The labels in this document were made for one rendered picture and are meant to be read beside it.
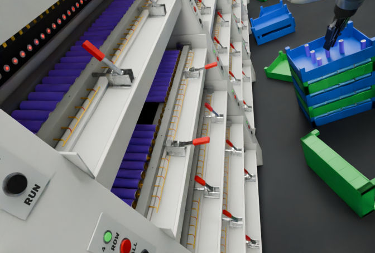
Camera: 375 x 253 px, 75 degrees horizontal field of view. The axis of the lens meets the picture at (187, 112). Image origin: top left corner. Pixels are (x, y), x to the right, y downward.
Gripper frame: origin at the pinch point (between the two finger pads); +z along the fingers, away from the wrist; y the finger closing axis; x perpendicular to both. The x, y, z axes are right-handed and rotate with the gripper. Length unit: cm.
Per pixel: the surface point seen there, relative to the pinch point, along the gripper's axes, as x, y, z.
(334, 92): -14.3, -7.9, 17.1
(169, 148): -9, -82, -43
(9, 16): -2, -86, -78
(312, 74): -4.2, -14.7, 4.6
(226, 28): 45.5, -19.0, 6.6
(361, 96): -22.9, 2.1, 22.0
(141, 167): -9, -89, -45
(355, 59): -12.4, 0.3, 1.8
